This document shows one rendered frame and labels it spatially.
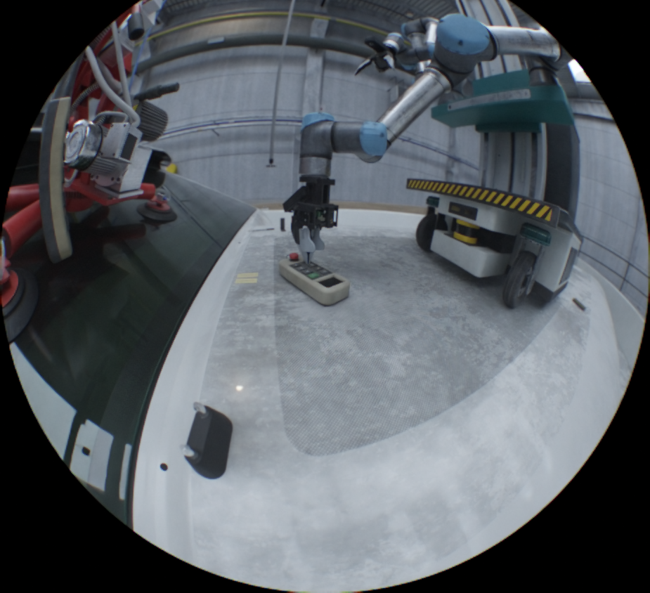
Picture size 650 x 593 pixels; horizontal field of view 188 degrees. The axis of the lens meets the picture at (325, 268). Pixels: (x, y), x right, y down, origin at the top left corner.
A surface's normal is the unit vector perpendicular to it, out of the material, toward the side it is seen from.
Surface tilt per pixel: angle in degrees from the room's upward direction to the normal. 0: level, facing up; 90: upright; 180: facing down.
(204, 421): 0
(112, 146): 81
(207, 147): 90
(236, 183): 90
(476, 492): 0
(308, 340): 0
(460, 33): 94
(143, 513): 26
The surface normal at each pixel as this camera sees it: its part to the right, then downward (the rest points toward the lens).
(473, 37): -0.46, 0.40
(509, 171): -0.98, 0.04
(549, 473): 0.07, -0.89
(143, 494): 0.48, -0.83
